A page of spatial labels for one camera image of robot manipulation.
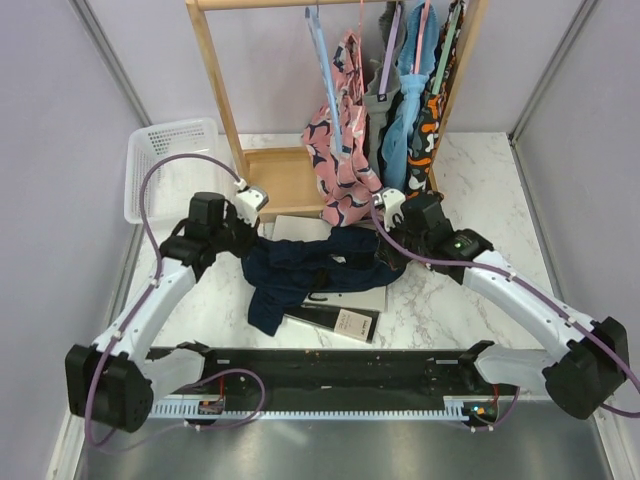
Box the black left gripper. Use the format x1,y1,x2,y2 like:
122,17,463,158
210,206,260,261

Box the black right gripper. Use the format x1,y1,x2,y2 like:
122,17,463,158
376,213,430,271

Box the navy blue shorts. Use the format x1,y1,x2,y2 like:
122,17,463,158
241,226,405,336

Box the light blue hanger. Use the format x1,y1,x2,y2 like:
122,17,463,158
305,1,343,156

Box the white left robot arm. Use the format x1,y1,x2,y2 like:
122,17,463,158
65,187,268,433

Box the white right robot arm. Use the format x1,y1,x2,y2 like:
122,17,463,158
371,188,639,419

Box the pink patterned shorts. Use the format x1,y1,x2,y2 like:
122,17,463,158
302,31,383,227

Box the light blue shorts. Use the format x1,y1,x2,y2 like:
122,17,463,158
381,1,440,190

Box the orange camouflage shorts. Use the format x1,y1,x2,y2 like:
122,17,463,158
405,1,467,197

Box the purple hanger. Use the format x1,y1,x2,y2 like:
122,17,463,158
376,1,404,99

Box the grey shorts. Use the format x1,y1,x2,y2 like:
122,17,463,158
363,7,405,177

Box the pink hanger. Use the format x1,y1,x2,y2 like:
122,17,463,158
413,0,431,74
356,0,365,105

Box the green hanger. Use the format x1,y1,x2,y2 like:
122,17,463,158
431,1,466,95

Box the white plastic basket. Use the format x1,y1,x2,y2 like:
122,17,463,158
124,118,232,224

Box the grey plastic folder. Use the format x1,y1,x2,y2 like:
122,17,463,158
272,214,390,314

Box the wooden clothes rack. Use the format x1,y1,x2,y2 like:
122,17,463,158
187,1,486,219

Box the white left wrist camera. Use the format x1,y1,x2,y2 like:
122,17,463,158
232,179,269,227

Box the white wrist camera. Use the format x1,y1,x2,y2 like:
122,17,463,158
372,188,406,233
232,179,269,227

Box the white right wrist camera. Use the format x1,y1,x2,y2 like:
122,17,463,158
372,188,406,233

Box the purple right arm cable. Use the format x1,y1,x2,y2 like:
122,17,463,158
368,197,640,419

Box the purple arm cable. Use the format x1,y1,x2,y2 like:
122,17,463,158
368,197,640,419
83,152,247,454

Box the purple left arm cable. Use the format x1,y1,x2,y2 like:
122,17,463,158
83,152,247,454

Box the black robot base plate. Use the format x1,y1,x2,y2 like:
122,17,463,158
178,343,516,411

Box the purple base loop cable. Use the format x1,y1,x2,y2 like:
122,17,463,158
182,368,267,435

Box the white slotted cable duct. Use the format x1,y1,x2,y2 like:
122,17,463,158
149,395,498,422

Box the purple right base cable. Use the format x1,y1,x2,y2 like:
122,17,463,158
464,384,524,434

